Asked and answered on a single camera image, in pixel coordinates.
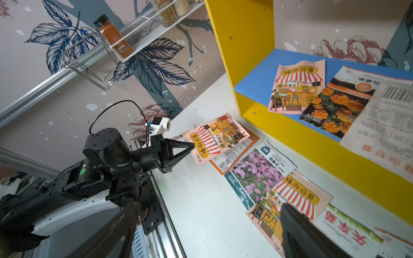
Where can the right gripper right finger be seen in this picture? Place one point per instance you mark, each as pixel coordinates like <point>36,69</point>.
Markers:
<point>302,239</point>

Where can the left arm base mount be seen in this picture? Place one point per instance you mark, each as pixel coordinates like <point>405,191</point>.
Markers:
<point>152,214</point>

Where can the pink shop seed bag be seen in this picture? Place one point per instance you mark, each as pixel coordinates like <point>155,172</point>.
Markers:
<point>297,86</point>
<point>215,137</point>

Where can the orange spice jar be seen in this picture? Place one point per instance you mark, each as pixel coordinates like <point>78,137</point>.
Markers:
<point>113,36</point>

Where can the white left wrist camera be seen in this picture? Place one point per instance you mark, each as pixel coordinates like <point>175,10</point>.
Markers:
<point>159,125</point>

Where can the white text seed bag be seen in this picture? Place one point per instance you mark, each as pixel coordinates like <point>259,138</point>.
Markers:
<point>383,132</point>

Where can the blue flower seed bag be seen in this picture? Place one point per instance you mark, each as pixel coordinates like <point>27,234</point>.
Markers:
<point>351,236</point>

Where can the white wire spice rack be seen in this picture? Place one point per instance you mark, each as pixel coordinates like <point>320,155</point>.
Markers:
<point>147,28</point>

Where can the silver lid spice jar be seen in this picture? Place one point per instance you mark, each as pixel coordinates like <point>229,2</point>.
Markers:
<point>165,11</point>

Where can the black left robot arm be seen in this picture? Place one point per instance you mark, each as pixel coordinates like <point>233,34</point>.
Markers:
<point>109,165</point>

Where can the yellow shelf unit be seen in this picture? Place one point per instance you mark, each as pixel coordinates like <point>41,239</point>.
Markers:
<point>246,43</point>

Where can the striped shop seed bag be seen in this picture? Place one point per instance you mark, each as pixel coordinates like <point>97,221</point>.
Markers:
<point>296,190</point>

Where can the dark marigold seed bag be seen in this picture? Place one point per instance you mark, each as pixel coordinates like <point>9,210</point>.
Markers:
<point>343,100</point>

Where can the white orange seed bag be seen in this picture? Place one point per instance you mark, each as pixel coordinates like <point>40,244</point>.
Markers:
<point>224,162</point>

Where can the purple flower seed bag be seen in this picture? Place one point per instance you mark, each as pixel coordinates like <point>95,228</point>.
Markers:
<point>258,172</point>

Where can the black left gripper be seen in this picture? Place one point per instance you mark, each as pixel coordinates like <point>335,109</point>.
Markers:
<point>164,154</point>

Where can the orange marigold seed bag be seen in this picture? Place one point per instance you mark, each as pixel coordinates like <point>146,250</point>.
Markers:
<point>393,246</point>

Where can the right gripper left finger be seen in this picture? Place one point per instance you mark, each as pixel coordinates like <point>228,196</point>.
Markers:
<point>114,239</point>

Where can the metal wire hook rack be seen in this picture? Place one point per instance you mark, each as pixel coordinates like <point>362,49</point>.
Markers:
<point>81,63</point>

